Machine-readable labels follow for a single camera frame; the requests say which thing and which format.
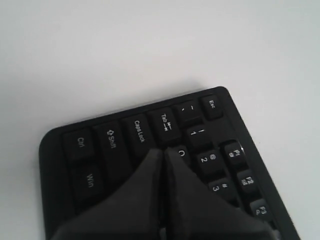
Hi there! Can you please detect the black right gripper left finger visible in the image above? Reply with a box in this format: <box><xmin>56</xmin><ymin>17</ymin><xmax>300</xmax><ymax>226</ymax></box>
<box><xmin>52</xmin><ymin>148</ymin><xmax>164</xmax><ymax>240</ymax></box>

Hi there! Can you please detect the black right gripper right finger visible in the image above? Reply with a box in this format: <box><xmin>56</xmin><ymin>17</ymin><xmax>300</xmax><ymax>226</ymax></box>
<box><xmin>164</xmin><ymin>148</ymin><xmax>274</xmax><ymax>240</ymax></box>

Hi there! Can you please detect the black Acer keyboard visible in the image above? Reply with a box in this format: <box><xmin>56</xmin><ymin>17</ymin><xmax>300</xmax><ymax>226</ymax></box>
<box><xmin>39</xmin><ymin>87</ymin><xmax>299</xmax><ymax>240</ymax></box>

